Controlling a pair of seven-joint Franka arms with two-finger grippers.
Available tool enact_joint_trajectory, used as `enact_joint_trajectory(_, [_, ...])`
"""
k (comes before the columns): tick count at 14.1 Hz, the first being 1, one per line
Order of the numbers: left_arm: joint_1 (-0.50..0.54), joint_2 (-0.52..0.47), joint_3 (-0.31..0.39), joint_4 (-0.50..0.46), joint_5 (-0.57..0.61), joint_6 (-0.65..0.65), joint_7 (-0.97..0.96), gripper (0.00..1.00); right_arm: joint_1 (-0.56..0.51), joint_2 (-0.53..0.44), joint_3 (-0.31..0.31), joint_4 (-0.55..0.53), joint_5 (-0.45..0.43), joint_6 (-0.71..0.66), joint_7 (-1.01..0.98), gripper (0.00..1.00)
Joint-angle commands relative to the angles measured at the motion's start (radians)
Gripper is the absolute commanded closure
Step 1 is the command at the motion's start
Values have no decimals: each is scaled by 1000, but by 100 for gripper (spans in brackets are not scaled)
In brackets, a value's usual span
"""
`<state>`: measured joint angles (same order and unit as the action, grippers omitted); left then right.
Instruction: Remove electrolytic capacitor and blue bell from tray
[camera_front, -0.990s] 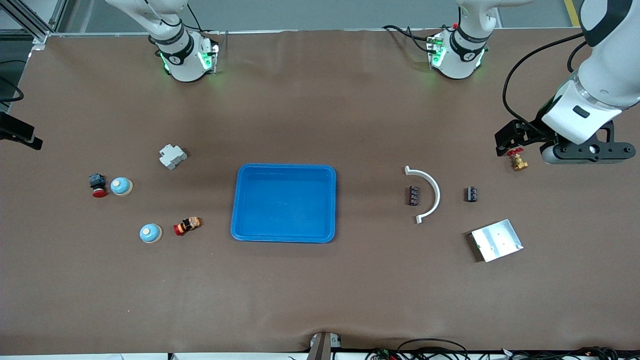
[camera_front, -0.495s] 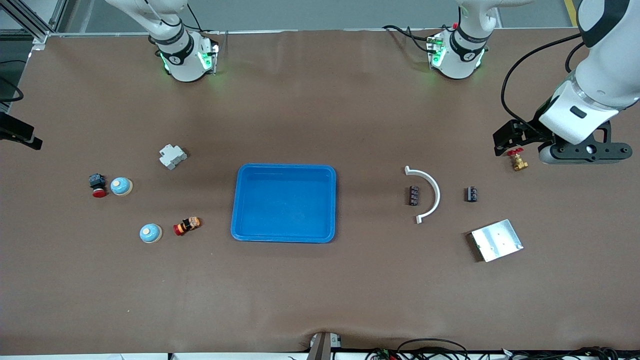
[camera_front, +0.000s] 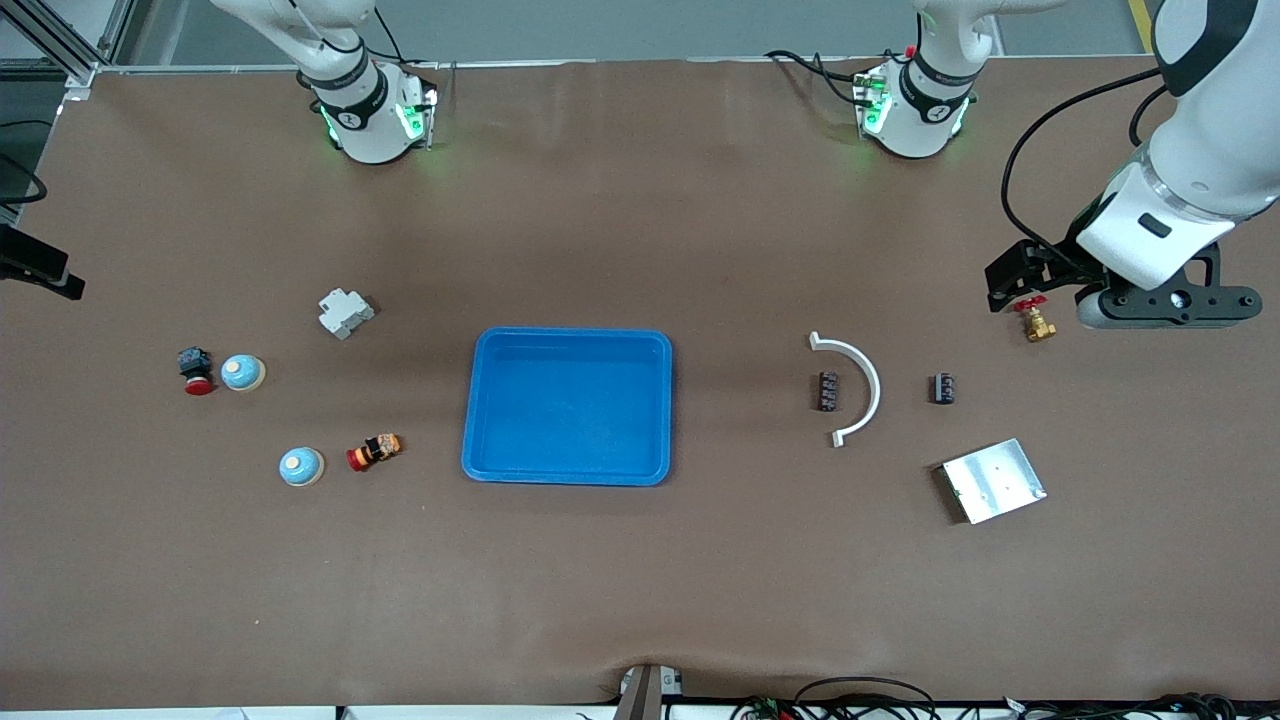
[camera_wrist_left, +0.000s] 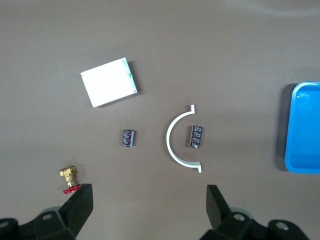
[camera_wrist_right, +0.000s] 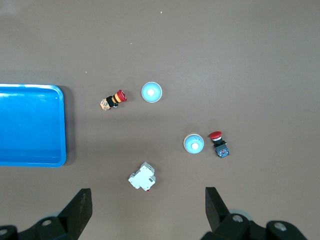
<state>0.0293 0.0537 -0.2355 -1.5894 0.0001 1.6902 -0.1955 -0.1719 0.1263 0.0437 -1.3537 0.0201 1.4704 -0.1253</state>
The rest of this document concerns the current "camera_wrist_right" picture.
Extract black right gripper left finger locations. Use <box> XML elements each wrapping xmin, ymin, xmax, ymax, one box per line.
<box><xmin>0</xmin><ymin>188</ymin><xmax>93</xmax><ymax>240</ymax></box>

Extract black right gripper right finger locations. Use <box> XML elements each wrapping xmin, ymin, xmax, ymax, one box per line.
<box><xmin>201</xmin><ymin>186</ymin><xmax>308</xmax><ymax>240</ymax></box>

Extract light blue service bell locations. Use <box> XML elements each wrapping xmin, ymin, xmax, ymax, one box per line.
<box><xmin>140</xmin><ymin>81</ymin><xmax>163</xmax><ymax>104</ymax></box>
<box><xmin>183</xmin><ymin>133</ymin><xmax>205</xmax><ymax>155</ymax></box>

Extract white circuit breaker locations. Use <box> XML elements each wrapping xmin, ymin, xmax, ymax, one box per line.
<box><xmin>127</xmin><ymin>161</ymin><xmax>157</xmax><ymax>192</ymax></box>

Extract red mushroom push button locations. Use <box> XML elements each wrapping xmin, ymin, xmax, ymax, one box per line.
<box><xmin>208</xmin><ymin>130</ymin><xmax>231</xmax><ymax>159</ymax></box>

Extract blue plastic tray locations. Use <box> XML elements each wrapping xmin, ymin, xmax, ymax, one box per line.
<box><xmin>0</xmin><ymin>83</ymin><xmax>67</xmax><ymax>168</ymax></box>

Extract red yellow emergency stop button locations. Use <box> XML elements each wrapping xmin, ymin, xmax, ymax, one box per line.
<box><xmin>99</xmin><ymin>89</ymin><xmax>128</xmax><ymax>112</ymax></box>

